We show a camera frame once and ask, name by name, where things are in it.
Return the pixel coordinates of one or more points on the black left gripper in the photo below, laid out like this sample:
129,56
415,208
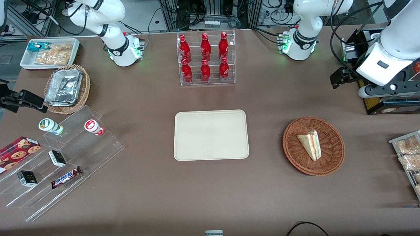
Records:
351,75

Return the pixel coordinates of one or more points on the clear bag of crackers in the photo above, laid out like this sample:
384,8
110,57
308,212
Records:
54,55

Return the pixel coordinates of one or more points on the red capped yogurt bottle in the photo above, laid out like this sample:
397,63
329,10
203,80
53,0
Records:
92,126

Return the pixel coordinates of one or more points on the brown round wicker basket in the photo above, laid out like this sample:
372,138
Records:
331,154

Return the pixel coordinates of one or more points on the triangular sandwich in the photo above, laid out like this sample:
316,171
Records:
310,144

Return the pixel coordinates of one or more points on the small grey device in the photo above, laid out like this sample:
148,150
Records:
214,233

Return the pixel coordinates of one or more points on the clear acrylic stepped shelf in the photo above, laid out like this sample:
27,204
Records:
98,154

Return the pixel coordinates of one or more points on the aluminium foil container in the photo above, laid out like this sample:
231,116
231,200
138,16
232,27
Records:
64,87

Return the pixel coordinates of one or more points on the green capped yogurt bottle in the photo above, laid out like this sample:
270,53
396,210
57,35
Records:
49,125

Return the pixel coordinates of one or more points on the white power strip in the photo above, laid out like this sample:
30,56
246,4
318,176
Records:
215,23

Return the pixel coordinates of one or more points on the teal snack packet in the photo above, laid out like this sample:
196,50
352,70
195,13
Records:
37,46

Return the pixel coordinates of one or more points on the clear bag of pastries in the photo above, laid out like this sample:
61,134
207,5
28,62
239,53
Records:
417,177
408,145
410,162
418,190

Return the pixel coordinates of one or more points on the clear acrylic bottle rack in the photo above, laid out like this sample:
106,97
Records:
215,82

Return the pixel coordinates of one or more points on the tray of packaged snacks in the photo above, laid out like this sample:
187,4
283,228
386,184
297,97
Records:
410,177

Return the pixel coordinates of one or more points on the red chocolate cookie box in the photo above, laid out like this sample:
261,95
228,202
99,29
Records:
18,152

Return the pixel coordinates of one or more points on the beige rectangular plastic tray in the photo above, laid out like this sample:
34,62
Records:
211,135

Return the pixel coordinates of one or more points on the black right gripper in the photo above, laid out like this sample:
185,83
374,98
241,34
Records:
7,99

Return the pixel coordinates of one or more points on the brown Snickers bar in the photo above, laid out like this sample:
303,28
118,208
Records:
65,177

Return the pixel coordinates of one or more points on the red drink bottle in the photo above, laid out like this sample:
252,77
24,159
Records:
205,48
223,47
224,70
185,49
205,72
186,72

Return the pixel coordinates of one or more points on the light oval wicker basket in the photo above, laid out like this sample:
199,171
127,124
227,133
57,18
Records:
86,88

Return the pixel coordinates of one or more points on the small black white box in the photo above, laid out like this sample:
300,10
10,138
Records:
27,178
57,158

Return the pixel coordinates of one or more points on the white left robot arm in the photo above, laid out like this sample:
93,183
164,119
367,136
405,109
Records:
393,39

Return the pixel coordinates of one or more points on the white rectangular plastic bin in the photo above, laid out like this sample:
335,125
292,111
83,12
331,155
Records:
27,60

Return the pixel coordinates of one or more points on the red fried food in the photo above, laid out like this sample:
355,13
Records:
417,67

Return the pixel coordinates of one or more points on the black food warmer machine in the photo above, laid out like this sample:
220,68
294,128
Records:
390,106

